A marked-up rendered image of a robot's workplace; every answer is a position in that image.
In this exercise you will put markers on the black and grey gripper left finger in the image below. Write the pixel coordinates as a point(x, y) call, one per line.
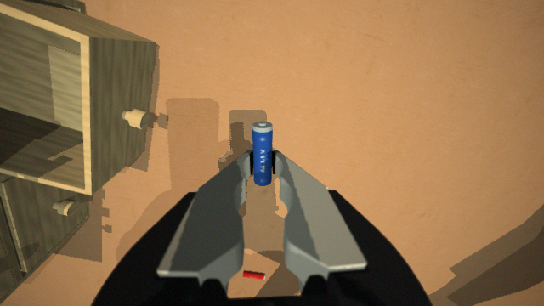
point(201, 237)

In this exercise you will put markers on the red battery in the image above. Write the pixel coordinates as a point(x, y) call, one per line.
point(254, 275)

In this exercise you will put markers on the blue aa battery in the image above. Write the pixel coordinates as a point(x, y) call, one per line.
point(262, 135)

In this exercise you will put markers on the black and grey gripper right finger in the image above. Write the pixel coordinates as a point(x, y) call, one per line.
point(325, 235)

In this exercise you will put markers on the brown wooden chest of drawers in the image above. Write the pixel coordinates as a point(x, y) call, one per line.
point(21, 276)

